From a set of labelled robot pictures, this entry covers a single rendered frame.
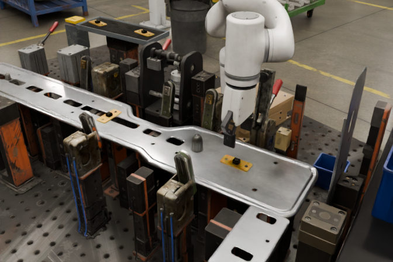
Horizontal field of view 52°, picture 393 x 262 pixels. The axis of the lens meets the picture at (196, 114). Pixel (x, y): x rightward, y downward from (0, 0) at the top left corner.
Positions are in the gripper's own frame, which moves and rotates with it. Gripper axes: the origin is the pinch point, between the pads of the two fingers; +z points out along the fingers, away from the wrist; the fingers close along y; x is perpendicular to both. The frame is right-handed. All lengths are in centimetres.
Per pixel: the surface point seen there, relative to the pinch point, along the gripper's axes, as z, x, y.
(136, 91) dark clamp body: 8, -48, -15
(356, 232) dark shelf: 5.7, 34.1, 11.3
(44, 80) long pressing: 10, -86, -6
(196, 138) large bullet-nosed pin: 4.9, -12.1, 1.4
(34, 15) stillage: 101, -420, -238
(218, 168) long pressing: 9.1, -2.7, 5.0
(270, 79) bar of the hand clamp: -10.1, 1.4, -14.9
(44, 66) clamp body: 13, -102, -18
